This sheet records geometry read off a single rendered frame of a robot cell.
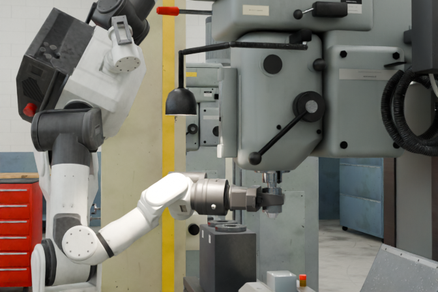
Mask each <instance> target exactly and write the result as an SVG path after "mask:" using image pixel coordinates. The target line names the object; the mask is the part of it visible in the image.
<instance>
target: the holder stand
mask: <svg viewBox="0 0 438 292"><path fill-rule="evenodd" d="M248 282H257V248H256V233H255V232H253V231H251V230H249V229H247V228H246V225H242V224H238V221H235V220H210V221H208V224H200V225H199V284H200V286H201V287H202V288H203V289H204V290H205V292H239V289H240V288H241V287H242V286H243V285H244V284H245V283H248Z"/></svg>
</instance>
